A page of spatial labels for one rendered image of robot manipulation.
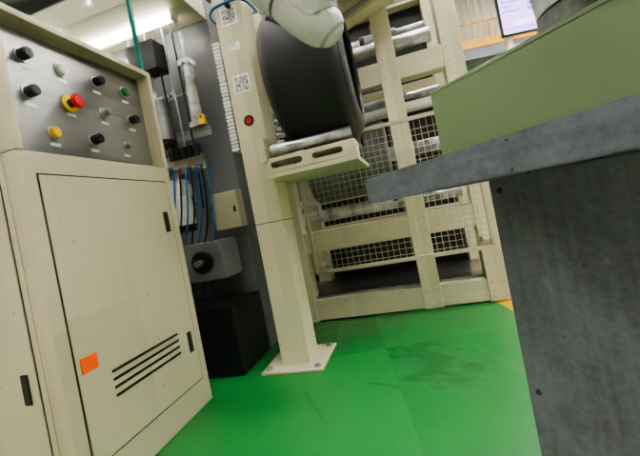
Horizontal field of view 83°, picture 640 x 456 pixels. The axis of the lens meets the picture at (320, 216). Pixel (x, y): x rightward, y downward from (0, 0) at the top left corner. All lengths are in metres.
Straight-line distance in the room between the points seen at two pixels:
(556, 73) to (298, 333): 1.35
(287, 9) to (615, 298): 0.82
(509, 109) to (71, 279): 1.03
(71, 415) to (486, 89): 1.10
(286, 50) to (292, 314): 1.02
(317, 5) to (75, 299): 0.93
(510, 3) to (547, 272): 5.15
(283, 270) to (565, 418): 1.14
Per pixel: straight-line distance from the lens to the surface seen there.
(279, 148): 1.44
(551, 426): 0.66
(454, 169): 0.44
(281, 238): 1.52
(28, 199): 1.10
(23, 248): 1.11
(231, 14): 1.77
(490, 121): 0.52
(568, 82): 0.47
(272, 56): 1.38
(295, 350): 1.62
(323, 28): 0.93
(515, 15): 5.54
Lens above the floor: 0.61
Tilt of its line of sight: level
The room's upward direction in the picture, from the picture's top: 11 degrees counter-clockwise
